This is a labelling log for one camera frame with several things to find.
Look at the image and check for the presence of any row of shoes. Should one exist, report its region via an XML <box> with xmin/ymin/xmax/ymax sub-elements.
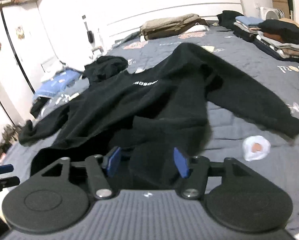
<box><xmin>0</xmin><ymin>123</ymin><xmax>22</xmax><ymax>164</ymax></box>

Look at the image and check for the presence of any grey quilted bedspread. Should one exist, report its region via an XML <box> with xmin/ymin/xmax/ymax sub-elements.
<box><xmin>4</xmin><ymin>25</ymin><xmax>299</xmax><ymax>233</ymax></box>

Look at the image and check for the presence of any white headboard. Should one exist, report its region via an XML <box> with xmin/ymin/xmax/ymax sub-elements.
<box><xmin>106</xmin><ymin>0</ymin><xmax>245</xmax><ymax>49</ymax></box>

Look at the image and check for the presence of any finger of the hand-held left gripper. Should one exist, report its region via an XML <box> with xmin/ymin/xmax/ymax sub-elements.
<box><xmin>0</xmin><ymin>164</ymin><xmax>14</xmax><ymax>175</ymax></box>
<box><xmin>0</xmin><ymin>176</ymin><xmax>20</xmax><ymax>193</ymax></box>

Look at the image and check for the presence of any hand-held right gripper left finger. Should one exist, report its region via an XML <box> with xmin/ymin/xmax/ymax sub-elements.
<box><xmin>39</xmin><ymin>146</ymin><xmax>122</xmax><ymax>201</ymax></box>

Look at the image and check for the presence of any white fan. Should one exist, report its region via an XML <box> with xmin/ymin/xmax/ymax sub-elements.
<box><xmin>260</xmin><ymin>6</ymin><xmax>283</xmax><ymax>20</ymax></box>

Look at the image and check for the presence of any stack of folded clothes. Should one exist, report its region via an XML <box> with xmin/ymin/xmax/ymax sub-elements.
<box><xmin>233</xmin><ymin>16</ymin><xmax>299</xmax><ymax>62</ymax></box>

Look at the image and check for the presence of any light grey hoodie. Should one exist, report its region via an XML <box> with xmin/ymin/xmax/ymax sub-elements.
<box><xmin>41</xmin><ymin>64</ymin><xmax>73</xmax><ymax>82</ymax></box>

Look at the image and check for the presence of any white wardrobe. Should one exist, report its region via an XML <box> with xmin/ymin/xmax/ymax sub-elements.
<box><xmin>0</xmin><ymin>2</ymin><xmax>58</xmax><ymax>124</ymax></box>

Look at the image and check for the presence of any folded khaki blanket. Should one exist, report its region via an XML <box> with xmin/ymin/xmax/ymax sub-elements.
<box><xmin>139</xmin><ymin>13</ymin><xmax>210</xmax><ymax>40</ymax></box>

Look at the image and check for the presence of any blue printed pillow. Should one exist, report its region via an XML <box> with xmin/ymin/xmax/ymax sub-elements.
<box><xmin>32</xmin><ymin>69</ymin><xmax>78</xmax><ymax>104</ymax></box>

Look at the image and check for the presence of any crumpled black garment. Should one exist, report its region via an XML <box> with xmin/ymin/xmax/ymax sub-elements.
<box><xmin>84</xmin><ymin>56</ymin><xmax>129</xmax><ymax>83</ymax></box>

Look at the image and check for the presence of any black handheld vacuum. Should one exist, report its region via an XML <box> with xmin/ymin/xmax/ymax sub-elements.
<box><xmin>81</xmin><ymin>14</ymin><xmax>95</xmax><ymax>48</ymax></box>

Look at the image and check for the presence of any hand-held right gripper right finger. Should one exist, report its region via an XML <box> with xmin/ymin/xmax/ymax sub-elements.
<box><xmin>173</xmin><ymin>147</ymin><xmax>256</xmax><ymax>201</ymax></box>

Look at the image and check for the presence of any black sweatshirt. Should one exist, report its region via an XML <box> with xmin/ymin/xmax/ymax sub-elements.
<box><xmin>19</xmin><ymin>42</ymin><xmax>299</xmax><ymax>192</ymax></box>

